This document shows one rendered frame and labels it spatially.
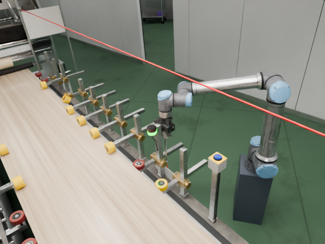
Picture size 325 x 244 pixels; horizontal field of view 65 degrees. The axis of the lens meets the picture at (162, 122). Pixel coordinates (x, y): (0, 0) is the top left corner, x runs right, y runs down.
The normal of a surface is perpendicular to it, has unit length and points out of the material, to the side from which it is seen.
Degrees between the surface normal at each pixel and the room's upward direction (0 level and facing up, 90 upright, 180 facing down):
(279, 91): 82
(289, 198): 0
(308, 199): 0
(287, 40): 90
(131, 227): 0
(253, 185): 90
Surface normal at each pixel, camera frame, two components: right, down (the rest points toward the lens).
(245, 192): -0.25, 0.55
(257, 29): -0.70, 0.43
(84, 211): -0.06, -0.83
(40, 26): 0.63, 0.40
